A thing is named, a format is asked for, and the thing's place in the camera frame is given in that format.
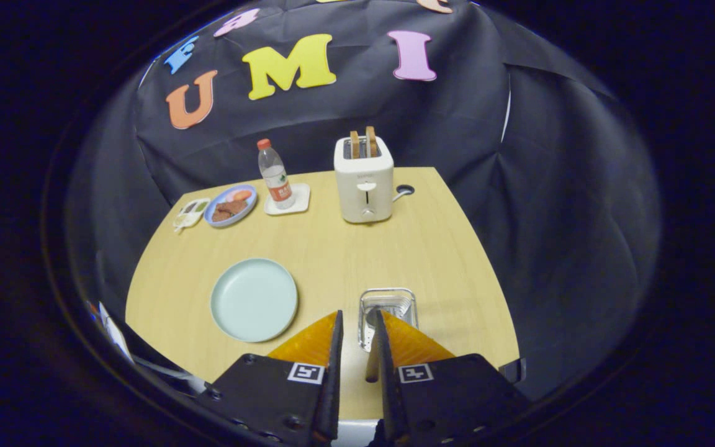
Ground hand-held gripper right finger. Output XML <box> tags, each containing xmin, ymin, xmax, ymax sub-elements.
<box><xmin>374</xmin><ymin>309</ymin><xmax>530</xmax><ymax>447</ymax></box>

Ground black table clamp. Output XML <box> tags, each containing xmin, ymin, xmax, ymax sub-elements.
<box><xmin>499</xmin><ymin>358</ymin><xmax>527</xmax><ymax>384</ymax></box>

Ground white square coaster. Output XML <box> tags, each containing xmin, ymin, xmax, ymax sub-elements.
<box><xmin>263</xmin><ymin>183</ymin><xmax>311</xmax><ymax>216</ymax></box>

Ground pale green plate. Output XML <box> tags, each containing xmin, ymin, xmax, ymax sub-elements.
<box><xmin>210</xmin><ymin>258</ymin><xmax>299</xmax><ymax>343</ymax></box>

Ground spoon with wooden handle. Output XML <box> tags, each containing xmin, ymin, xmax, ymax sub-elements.
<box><xmin>365</xmin><ymin>307</ymin><xmax>386</xmax><ymax>383</ymax></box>

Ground blue plate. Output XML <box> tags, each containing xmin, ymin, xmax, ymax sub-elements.
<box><xmin>204</xmin><ymin>184</ymin><xmax>258</xmax><ymax>228</ymax></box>

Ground metal wire basket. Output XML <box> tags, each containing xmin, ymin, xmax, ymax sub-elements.
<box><xmin>357</xmin><ymin>287</ymin><xmax>419</xmax><ymax>353</ymax></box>

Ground brown meat slices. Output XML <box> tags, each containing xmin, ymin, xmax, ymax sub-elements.
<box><xmin>212</xmin><ymin>199</ymin><xmax>248</xmax><ymax>222</ymax></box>

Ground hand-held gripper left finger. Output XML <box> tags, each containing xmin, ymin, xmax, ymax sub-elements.
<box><xmin>198</xmin><ymin>309</ymin><xmax>344</xmax><ymax>446</ymax></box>

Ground white divided sauce dish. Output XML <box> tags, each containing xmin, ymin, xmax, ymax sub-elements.
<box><xmin>173</xmin><ymin>197</ymin><xmax>212</xmax><ymax>234</ymax></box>

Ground black backdrop cloth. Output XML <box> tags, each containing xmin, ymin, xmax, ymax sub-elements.
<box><xmin>66</xmin><ymin>0</ymin><xmax>662</xmax><ymax>401</ymax></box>

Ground clear water bottle red cap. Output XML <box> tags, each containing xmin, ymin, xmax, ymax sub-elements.
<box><xmin>256</xmin><ymin>138</ymin><xmax>296</xmax><ymax>210</ymax></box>

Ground white toaster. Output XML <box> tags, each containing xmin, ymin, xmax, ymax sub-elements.
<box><xmin>333</xmin><ymin>135</ymin><xmax>395</xmax><ymax>224</ymax></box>

